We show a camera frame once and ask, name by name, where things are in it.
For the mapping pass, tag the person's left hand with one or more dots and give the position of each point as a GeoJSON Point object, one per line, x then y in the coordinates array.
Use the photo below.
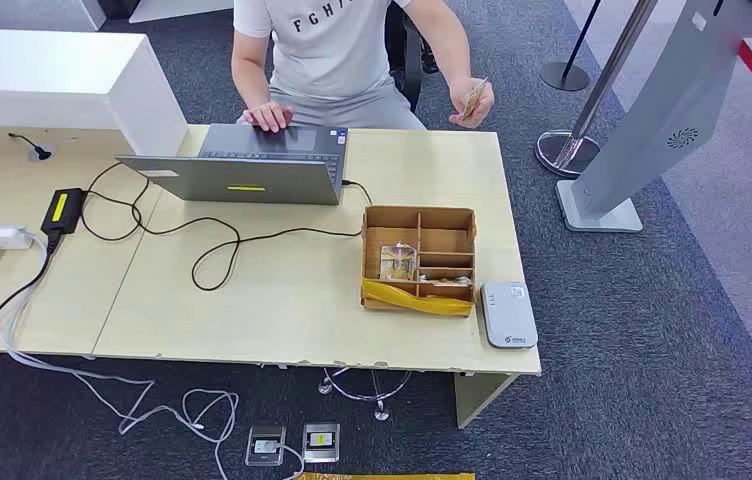
{"type": "Point", "coordinates": [482, 106]}

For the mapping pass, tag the person's right hand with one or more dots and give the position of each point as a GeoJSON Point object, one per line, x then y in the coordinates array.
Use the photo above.
{"type": "Point", "coordinates": [270, 117]}

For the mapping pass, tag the person's right forearm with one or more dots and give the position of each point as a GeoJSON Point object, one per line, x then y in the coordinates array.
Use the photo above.
{"type": "Point", "coordinates": [251, 83]}

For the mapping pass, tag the person's left forearm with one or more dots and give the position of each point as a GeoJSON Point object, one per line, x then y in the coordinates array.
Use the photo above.
{"type": "Point", "coordinates": [449, 46]}

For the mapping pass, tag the person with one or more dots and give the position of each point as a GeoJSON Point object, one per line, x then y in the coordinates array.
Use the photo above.
{"type": "Point", "coordinates": [330, 60]}

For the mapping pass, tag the grey white card reader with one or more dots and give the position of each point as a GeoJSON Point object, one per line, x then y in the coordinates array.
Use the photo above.
{"type": "Point", "coordinates": [508, 318]}

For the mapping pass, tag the grey laptop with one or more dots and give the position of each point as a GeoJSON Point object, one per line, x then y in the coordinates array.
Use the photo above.
{"type": "Point", "coordinates": [250, 175]}

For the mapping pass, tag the black office chair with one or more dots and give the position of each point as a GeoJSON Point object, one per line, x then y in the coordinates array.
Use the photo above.
{"type": "Point", "coordinates": [409, 60]}

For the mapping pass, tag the wooden divided organizer box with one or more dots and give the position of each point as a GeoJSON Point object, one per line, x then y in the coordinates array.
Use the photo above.
{"type": "Point", "coordinates": [396, 218]}

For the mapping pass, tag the grey kiosk stand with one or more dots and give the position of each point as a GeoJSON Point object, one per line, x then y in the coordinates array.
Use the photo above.
{"type": "Point", "coordinates": [667, 106]}

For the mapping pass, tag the yellow tape strip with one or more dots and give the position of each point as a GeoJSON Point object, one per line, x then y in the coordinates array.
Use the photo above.
{"type": "Point", "coordinates": [416, 303]}

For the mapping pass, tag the white counter block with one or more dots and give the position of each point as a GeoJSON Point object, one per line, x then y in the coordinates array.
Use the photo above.
{"type": "Point", "coordinates": [51, 73]}

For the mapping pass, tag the black laptop power adapter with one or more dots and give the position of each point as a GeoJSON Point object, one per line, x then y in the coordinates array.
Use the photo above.
{"type": "Point", "coordinates": [61, 210]}

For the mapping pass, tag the white background furniture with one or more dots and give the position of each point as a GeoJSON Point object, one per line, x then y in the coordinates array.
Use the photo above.
{"type": "Point", "coordinates": [25, 13]}

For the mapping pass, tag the desk leg panel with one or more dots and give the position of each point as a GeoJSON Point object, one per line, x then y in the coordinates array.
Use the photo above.
{"type": "Point", "coordinates": [478, 397]}

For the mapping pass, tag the chrome stool base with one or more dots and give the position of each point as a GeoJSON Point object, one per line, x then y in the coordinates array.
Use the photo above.
{"type": "Point", "coordinates": [381, 412]}

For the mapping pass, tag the floor socket with white plug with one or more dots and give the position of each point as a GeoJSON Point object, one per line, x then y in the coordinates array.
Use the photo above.
{"type": "Point", "coordinates": [264, 446]}

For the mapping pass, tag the floor socket with yellow label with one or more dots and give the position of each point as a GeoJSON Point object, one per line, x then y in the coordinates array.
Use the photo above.
{"type": "Point", "coordinates": [321, 442]}

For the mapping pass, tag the yellow package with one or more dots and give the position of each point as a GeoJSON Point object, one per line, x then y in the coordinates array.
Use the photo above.
{"type": "Point", "coordinates": [382, 476]}

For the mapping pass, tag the black stanchion post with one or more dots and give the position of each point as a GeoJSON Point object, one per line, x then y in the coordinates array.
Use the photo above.
{"type": "Point", "coordinates": [565, 76]}

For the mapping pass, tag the chrome stanchion post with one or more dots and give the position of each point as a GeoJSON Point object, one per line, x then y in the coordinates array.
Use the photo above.
{"type": "Point", "coordinates": [604, 73]}

